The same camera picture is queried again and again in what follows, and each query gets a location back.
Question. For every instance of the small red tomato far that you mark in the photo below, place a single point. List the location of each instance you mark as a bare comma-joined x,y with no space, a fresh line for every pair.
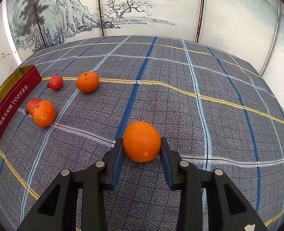
55,83

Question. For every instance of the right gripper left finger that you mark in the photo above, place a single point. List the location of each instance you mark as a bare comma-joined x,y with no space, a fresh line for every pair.
56,208

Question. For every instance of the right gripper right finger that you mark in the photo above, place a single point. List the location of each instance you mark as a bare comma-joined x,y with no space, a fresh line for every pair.
228,208

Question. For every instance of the orange mandarin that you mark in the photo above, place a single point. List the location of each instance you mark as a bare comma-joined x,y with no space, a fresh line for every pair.
141,142
87,82
44,113

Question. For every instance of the grey plaid tablecloth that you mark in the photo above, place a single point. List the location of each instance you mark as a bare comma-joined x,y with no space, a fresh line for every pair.
212,107

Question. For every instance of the red gold toffee tin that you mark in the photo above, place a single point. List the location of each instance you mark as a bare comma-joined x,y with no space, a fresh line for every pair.
14,90

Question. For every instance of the red tomato near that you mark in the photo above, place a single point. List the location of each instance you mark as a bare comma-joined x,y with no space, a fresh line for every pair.
31,105

